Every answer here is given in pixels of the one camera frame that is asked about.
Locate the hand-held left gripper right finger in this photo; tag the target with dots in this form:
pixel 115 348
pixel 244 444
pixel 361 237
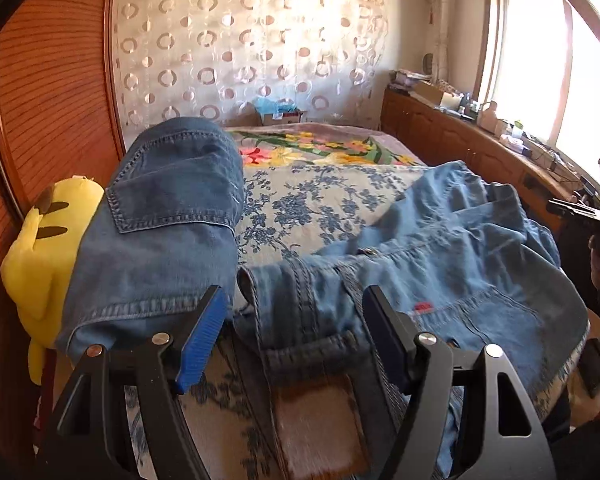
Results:
pixel 386 340

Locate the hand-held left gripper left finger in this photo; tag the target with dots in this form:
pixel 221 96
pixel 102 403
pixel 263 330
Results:
pixel 202 342

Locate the blue denim pants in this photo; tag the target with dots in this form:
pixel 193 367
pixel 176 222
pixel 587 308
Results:
pixel 445 240
pixel 165 220

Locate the folded blue denim pants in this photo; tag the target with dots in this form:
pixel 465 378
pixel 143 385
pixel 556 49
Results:
pixel 165 220

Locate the white plastic jug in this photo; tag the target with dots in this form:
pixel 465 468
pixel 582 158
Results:
pixel 490 114

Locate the window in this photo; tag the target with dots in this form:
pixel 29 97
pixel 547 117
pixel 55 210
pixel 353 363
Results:
pixel 545 60

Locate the blue floral bedsheet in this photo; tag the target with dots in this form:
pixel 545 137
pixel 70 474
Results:
pixel 300 205

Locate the wooden cabinet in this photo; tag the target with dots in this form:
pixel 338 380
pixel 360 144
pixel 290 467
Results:
pixel 445 135

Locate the yellow plush toy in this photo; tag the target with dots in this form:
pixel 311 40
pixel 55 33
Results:
pixel 40 270

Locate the colourful flower blanket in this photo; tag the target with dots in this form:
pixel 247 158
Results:
pixel 325 147

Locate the cardboard box with blue cloth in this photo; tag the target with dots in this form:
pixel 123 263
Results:
pixel 280 111

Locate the wooden headboard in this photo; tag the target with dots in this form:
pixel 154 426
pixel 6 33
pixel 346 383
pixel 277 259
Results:
pixel 45 110

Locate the sheer curtain with circles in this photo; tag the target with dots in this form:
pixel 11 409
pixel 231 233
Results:
pixel 240 45

